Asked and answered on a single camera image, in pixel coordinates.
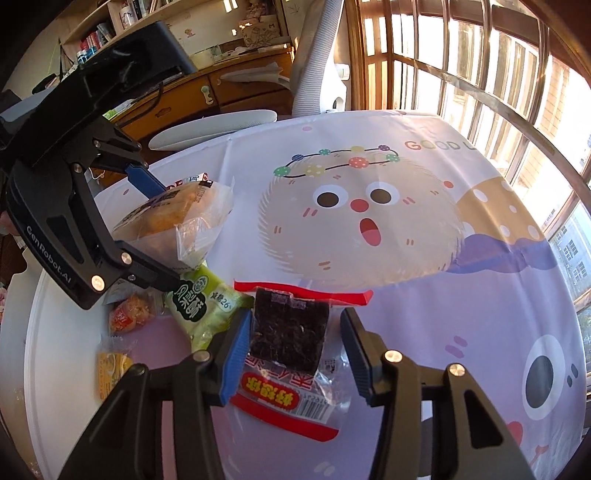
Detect patterned cardboard box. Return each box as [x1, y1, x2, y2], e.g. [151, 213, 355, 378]
[240, 20, 286, 50]

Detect white plastic bin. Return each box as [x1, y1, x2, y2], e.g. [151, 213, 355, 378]
[23, 263, 195, 480]

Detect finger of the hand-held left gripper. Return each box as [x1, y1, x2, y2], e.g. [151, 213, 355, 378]
[92, 124, 168, 200]
[69, 161, 186, 295]

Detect bread packet with red label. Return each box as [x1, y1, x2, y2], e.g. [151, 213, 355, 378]
[111, 176, 237, 274]

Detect grey office chair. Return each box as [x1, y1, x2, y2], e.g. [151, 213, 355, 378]
[148, 0, 352, 151]

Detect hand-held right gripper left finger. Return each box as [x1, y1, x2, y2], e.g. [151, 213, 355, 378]
[67, 308, 254, 480]

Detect dark seaweed packet red ends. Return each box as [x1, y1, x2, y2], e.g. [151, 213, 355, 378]
[229, 277, 376, 445]

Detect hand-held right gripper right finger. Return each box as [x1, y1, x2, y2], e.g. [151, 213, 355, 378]
[340, 308, 539, 480]

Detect wooden bookshelf with books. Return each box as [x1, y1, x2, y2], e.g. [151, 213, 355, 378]
[60, 0, 197, 66]

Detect small orange snack packet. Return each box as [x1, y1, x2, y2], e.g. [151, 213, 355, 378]
[95, 350, 136, 401]

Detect green snack packet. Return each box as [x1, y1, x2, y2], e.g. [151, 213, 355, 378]
[164, 264, 256, 352]

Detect wooden desk with drawers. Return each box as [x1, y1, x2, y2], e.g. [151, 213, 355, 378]
[105, 44, 297, 154]

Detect small candy packet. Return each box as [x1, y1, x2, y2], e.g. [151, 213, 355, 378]
[108, 293, 158, 336]

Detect cartoon printed tablecloth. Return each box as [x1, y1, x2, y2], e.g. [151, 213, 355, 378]
[90, 108, 589, 480]

